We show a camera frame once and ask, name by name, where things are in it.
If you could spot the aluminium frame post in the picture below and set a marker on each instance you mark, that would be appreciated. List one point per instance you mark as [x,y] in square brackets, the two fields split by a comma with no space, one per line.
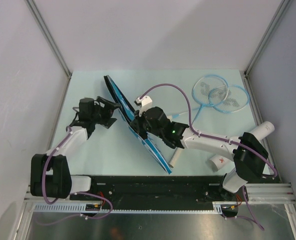
[33,8]
[272,27]

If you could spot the left aluminium frame post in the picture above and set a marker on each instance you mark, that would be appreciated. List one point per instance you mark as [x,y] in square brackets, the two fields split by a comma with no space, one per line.
[33,8]

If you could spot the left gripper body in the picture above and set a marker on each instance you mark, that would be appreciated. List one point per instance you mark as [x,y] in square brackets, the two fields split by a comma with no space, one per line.
[101,114]

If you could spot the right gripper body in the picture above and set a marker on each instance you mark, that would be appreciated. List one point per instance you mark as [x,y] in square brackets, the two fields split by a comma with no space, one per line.
[142,126]

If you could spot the right aluminium frame post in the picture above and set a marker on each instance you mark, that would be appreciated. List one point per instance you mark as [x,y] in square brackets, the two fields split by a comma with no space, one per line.
[272,27]

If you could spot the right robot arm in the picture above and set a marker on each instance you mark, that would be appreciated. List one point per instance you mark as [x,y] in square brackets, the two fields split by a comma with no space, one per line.
[246,151]

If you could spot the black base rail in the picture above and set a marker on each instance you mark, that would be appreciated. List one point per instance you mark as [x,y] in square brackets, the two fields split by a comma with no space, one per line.
[161,193]

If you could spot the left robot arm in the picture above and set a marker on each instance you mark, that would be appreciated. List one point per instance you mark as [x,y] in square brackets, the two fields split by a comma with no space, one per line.
[50,173]

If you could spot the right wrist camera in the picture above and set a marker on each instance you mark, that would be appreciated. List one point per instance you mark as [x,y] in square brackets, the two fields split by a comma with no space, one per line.
[144,103]

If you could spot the blue racket bag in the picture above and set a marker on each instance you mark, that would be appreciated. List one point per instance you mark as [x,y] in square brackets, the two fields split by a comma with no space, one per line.
[131,117]

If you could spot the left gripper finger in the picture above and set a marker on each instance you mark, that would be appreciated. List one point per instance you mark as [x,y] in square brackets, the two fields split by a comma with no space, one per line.
[108,104]
[107,123]

